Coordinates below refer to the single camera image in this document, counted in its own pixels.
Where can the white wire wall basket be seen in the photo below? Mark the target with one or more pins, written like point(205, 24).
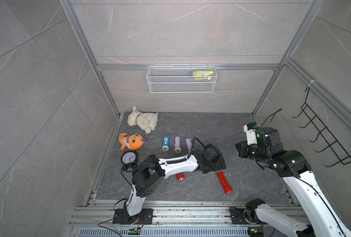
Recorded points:
point(178, 79)

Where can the orange plush toy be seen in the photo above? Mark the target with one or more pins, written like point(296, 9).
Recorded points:
point(132, 142)

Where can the red flashlight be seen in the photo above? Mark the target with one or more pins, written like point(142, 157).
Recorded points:
point(226, 187)
point(180, 177)

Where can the blue flashlight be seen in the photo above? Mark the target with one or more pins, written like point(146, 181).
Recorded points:
point(165, 146)

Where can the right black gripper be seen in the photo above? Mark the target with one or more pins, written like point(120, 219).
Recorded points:
point(241, 144)

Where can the purple flashlight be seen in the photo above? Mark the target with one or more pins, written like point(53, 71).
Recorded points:
point(177, 145)
point(189, 144)

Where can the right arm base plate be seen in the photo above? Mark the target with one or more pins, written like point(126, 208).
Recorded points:
point(241, 215)

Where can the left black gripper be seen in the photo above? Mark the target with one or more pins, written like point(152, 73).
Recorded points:
point(219, 167)

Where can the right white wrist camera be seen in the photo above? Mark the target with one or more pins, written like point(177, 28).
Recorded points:
point(249, 130)

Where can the white plush dog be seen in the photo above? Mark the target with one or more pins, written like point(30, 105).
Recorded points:
point(145, 121)

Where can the black wall hook rack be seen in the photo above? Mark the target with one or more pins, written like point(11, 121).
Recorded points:
point(324, 134)

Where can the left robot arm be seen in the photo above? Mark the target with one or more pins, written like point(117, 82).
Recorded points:
point(148, 175)

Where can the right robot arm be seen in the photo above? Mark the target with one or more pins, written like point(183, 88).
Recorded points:
point(264, 145)

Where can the yellow item in basket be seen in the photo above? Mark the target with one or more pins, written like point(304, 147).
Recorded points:
point(203, 74)

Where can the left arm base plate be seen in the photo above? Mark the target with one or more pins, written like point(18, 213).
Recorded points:
point(145, 217)

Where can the black alarm clock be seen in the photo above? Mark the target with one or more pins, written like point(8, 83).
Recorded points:
point(129, 160)

